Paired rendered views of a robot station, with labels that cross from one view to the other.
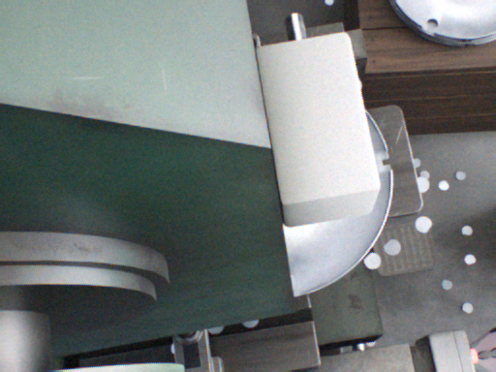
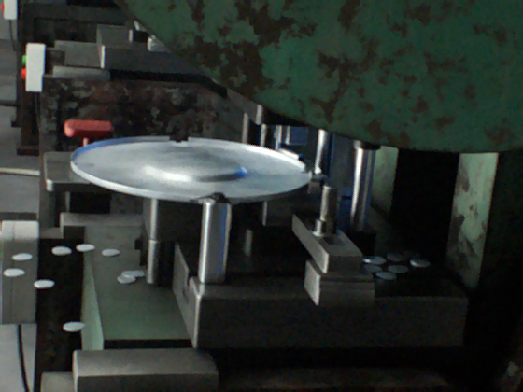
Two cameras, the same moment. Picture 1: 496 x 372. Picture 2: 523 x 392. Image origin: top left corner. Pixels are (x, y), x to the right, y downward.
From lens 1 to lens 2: 157 cm
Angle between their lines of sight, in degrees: 89
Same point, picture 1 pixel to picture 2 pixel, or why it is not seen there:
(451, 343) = (18, 231)
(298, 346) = not seen: hidden behind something
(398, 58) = not seen: outside the picture
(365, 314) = (100, 232)
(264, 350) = not seen: hidden behind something
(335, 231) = (133, 151)
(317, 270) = (152, 145)
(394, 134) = (59, 173)
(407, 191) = (57, 157)
